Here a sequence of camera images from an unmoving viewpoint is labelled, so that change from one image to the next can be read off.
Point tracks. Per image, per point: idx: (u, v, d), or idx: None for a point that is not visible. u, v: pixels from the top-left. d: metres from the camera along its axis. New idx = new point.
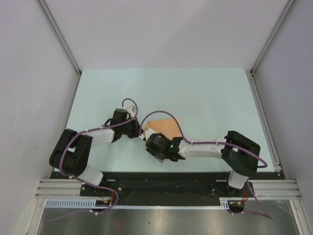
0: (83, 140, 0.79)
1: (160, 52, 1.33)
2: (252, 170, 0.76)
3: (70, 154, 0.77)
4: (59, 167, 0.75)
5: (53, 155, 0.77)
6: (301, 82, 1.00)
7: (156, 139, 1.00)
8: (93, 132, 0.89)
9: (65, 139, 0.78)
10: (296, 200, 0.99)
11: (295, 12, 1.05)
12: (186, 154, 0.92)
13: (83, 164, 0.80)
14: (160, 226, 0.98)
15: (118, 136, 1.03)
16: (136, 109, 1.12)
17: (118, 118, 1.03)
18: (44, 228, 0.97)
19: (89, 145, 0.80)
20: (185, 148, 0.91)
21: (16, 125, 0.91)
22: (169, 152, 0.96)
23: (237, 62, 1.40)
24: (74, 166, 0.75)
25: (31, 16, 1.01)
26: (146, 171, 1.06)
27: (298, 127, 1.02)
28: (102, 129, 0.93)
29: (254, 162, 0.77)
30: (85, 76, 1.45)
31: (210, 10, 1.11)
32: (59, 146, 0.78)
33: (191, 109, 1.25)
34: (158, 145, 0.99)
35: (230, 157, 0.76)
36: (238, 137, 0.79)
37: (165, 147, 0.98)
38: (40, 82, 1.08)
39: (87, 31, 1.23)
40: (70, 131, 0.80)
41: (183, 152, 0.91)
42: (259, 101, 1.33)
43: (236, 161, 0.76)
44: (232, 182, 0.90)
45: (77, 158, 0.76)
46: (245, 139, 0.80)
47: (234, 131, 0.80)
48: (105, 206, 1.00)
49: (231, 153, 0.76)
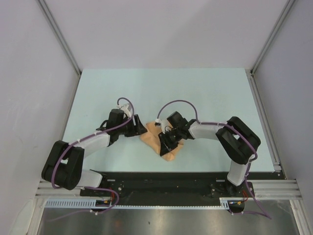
0: (75, 153, 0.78)
1: (160, 52, 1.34)
2: (243, 157, 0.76)
3: (62, 169, 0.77)
4: (52, 181, 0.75)
5: (44, 170, 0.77)
6: (301, 82, 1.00)
7: (176, 115, 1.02)
8: (85, 141, 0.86)
9: (56, 154, 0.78)
10: (296, 200, 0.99)
11: (295, 12, 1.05)
12: (194, 133, 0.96)
13: (77, 176, 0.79)
14: (160, 226, 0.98)
15: (114, 139, 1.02)
16: (131, 107, 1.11)
17: (114, 120, 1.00)
18: (44, 228, 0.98)
19: (81, 157, 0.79)
20: (195, 126, 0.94)
21: (16, 125, 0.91)
22: (183, 130, 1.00)
23: (237, 62, 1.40)
24: (66, 180, 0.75)
25: (31, 16, 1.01)
26: (146, 171, 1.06)
27: (298, 127, 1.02)
28: (97, 134, 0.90)
29: (247, 150, 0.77)
30: (85, 76, 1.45)
31: (209, 10, 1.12)
32: (50, 161, 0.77)
33: (192, 109, 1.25)
34: (177, 122, 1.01)
35: (224, 135, 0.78)
36: (239, 124, 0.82)
37: (181, 125, 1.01)
38: (40, 82, 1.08)
39: (87, 31, 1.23)
40: (61, 144, 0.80)
41: (192, 129, 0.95)
42: (259, 101, 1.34)
43: (229, 141, 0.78)
44: (230, 176, 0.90)
45: (69, 172, 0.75)
46: (246, 129, 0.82)
47: (237, 119, 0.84)
48: (105, 206, 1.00)
49: (225, 133, 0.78)
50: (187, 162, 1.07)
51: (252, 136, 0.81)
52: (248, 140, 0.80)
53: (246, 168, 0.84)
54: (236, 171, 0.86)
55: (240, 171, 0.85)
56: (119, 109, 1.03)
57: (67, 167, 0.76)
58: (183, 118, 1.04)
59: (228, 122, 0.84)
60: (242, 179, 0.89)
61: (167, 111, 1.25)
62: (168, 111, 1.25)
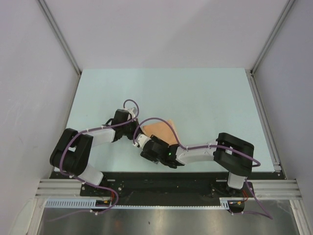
0: (84, 139, 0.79)
1: (160, 52, 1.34)
2: (247, 171, 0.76)
3: (70, 154, 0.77)
4: (59, 167, 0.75)
5: (53, 155, 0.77)
6: (301, 81, 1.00)
7: (155, 145, 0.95)
8: (93, 131, 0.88)
9: (66, 139, 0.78)
10: (296, 200, 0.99)
11: (295, 12, 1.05)
12: (184, 161, 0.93)
13: (83, 165, 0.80)
14: (160, 226, 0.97)
15: (119, 136, 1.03)
16: (137, 111, 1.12)
17: (119, 118, 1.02)
18: (44, 228, 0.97)
19: (90, 145, 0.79)
20: (183, 154, 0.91)
21: (16, 125, 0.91)
22: (168, 160, 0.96)
23: (237, 62, 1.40)
24: (74, 166, 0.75)
25: (31, 17, 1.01)
26: (146, 171, 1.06)
27: (298, 127, 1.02)
28: (103, 128, 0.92)
29: (247, 162, 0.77)
30: (85, 76, 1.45)
31: (209, 10, 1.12)
32: (59, 146, 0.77)
33: (192, 105, 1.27)
34: (157, 152, 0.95)
35: (223, 159, 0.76)
36: (230, 138, 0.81)
37: (163, 154, 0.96)
38: (40, 82, 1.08)
39: (88, 31, 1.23)
40: (71, 130, 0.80)
41: (181, 158, 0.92)
42: (259, 101, 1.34)
43: (230, 162, 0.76)
44: (231, 183, 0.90)
45: (78, 157, 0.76)
46: (238, 140, 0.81)
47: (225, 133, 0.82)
48: (105, 206, 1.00)
49: (223, 155, 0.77)
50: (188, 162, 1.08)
51: (246, 145, 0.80)
52: (242, 151, 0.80)
53: None
54: (237, 176, 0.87)
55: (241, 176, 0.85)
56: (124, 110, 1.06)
57: (77, 153, 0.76)
58: (164, 146, 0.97)
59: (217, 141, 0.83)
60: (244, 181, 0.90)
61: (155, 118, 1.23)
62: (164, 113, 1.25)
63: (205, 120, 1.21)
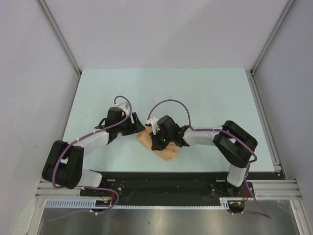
0: (75, 152, 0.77)
1: (160, 52, 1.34)
2: (243, 161, 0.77)
3: (62, 168, 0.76)
4: (53, 182, 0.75)
5: (45, 170, 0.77)
6: (301, 81, 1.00)
7: (168, 122, 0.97)
8: (84, 140, 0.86)
9: (56, 153, 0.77)
10: (296, 200, 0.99)
11: (295, 12, 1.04)
12: (190, 141, 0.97)
13: (77, 176, 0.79)
14: (160, 226, 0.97)
15: (113, 137, 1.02)
16: (129, 106, 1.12)
17: (113, 117, 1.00)
18: (44, 228, 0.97)
19: (81, 156, 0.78)
20: (190, 133, 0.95)
21: (16, 125, 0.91)
22: (177, 138, 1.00)
23: (237, 62, 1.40)
24: (67, 179, 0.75)
25: (31, 16, 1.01)
26: (147, 170, 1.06)
27: (298, 127, 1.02)
28: (96, 133, 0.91)
29: (247, 153, 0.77)
30: (85, 76, 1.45)
31: (210, 10, 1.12)
32: (50, 161, 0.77)
33: (191, 105, 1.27)
34: (168, 128, 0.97)
35: (220, 142, 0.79)
36: (235, 128, 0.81)
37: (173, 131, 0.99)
38: (40, 82, 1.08)
39: (88, 31, 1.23)
40: (60, 143, 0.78)
41: (187, 137, 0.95)
42: (260, 101, 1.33)
43: (227, 147, 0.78)
44: (229, 178, 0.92)
45: (70, 172, 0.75)
46: (242, 131, 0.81)
47: (233, 122, 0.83)
48: (105, 207, 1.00)
49: (222, 140, 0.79)
50: (187, 163, 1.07)
51: (249, 138, 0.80)
52: (244, 142, 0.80)
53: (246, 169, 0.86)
54: (234, 173, 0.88)
55: (239, 173, 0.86)
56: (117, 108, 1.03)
57: (68, 167, 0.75)
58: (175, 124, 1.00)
59: (223, 127, 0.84)
60: (242, 180, 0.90)
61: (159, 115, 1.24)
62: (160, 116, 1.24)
63: (205, 120, 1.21)
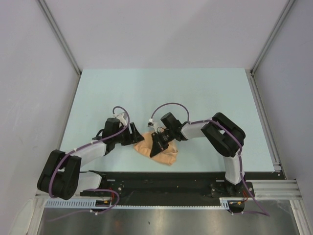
0: (72, 162, 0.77)
1: (160, 52, 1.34)
2: (229, 150, 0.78)
3: (59, 177, 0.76)
4: (49, 192, 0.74)
5: (40, 180, 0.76)
6: (301, 81, 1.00)
7: (170, 117, 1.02)
8: (82, 150, 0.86)
9: (53, 163, 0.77)
10: (296, 200, 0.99)
11: (295, 12, 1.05)
12: (187, 134, 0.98)
13: (73, 186, 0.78)
14: (160, 226, 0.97)
15: (110, 148, 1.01)
16: (127, 116, 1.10)
17: (109, 129, 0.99)
18: (44, 228, 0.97)
19: (78, 167, 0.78)
20: (186, 127, 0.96)
21: (16, 125, 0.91)
22: (177, 132, 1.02)
23: (237, 62, 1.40)
24: (63, 190, 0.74)
25: (31, 17, 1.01)
26: (147, 170, 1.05)
27: (298, 126, 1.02)
28: (93, 144, 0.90)
29: (233, 143, 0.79)
30: (85, 76, 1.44)
31: (209, 11, 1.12)
32: (46, 171, 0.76)
33: (191, 105, 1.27)
34: (170, 123, 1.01)
35: (207, 130, 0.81)
36: (223, 118, 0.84)
37: (175, 127, 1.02)
38: (40, 82, 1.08)
39: (88, 31, 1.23)
40: (57, 153, 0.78)
41: (184, 130, 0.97)
42: (260, 101, 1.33)
43: (213, 136, 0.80)
44: (227, 175, 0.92)
45: (66, 181, 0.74)
46: (231, 123, 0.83)
47: (221, 114, 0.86)
48: (105, 207, 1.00)
49: (209, 129, 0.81)
50: (187, 163, 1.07)
51: (236, 129, 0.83)
52: (232, 133, 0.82)
53: (239, 164, 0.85)
54: (230, 169, 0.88)
55: (234, 168, 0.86)
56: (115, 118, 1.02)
57: (64, 176, 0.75)
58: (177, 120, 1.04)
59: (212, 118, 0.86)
60: (240, 178, 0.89)
61: (161, 114, 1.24)
62: (160, 117, 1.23)
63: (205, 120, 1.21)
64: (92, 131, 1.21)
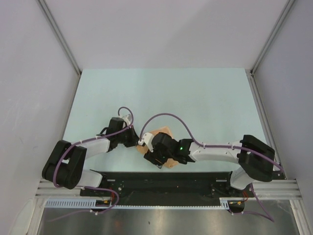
0: (77, 152, 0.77)
1: (160, 52, 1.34)
2: (268, 176, 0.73)
3: (63, 167, 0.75)
4: (53, 180, 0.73)
5: (46, 168, 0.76)
6: (301, 81, 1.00)
7: (165, 139, 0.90)
8: (87, 142, 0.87)
9: (58, 152, 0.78)
10: (296, 200, 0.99)
11: (295, 12, 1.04)
12: (196, 158, 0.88)
13: (77, 177, 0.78)
14: (160, 226, 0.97)
15: (114, 146, 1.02)
16: (131, 118, 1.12)
17: (114, 127, 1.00)
18: (44, 228, 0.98)
19: (83, 157, 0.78)
20: (198, 151, 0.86)
21: (16, 125, 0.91)
22: (179, 155, 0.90)
23: (237, 62, 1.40)
24: (67, 178, 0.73)
25: (31, 17, 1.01)
26: (147, 171, 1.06)
27: (298, 127, 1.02)
28: (98, 138, 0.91)
29: (270, 167, 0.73)
30: (85, 76, 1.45)
31: (209, 11, 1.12)
32: (52, 160, 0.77)
33: (192, 105, 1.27)
34: (167, 146, 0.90)
35: (247, 163, 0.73)
36: (255, 141, 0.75)
37: (173, 149, 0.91)
38: (40, 82, 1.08)
39: (87, 31, 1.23)
40: (63, 143, 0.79)
41: (194, 155, 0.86)
42: (259, 101, 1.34)
43: (254, 166, 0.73)
44: (234, 184, 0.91)
45: (70, 170, 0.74)
46: (262, 143, 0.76)
47: (251, 135, 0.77)
48: (104, 206, 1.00)
49: (247, 159, 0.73)
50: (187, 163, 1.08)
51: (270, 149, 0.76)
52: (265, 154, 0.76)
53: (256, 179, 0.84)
54: (243, 180, 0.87)
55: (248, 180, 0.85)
56: (120, 118, 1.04)
57: (69, 165, 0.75)
58: (172, 139, 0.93)
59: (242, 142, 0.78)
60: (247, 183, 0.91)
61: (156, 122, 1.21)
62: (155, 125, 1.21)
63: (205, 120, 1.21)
64: (92, 131, 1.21)
